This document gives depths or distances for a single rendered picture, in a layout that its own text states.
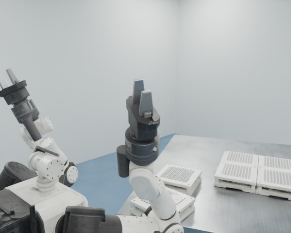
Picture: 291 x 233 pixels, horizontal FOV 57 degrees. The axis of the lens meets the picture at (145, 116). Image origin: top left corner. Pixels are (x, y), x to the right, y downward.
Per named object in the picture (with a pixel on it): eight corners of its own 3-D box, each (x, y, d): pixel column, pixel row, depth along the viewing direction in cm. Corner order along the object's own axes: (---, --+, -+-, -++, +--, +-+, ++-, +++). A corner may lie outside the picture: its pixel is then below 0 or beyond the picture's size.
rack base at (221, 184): (219, 170, 192) (219, 167, 191) (256, 176, 182) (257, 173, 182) (213, 185, 170) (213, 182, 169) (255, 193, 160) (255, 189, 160)
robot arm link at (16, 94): (6, 88, 113) (21, 113, 116) (-10, 95, 104) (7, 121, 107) (30, 77, 110) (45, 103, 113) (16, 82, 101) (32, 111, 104)
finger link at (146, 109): (152, 88, 58) (152, 112, 62) (138, 91, 57) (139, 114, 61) (155, 92, 57) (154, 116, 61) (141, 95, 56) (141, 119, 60)
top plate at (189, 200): (159, 187, 158) (159, 183, 157) (195, 201, 142) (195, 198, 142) (130, 204, 140) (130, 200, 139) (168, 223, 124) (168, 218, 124)
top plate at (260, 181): (257, 169, 181) (257, 167, 180) (299, 176, 171) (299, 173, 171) (256, 186, 159) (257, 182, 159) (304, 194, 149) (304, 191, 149)
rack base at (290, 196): (257, 176, 182) (257, 173, 181) (298, 183, 172) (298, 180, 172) (255, 193, 160) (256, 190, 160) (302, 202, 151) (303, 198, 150)
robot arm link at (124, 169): (158, 158, 66) (157, 187, 73) (160, 130, 75) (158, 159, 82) (113, 156, 67) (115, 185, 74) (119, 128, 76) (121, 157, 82)
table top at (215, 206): (174, 137, 280) (174, 134, 280) (292, 148, 248) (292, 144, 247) (116, 219, 141) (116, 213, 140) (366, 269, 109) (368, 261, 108)
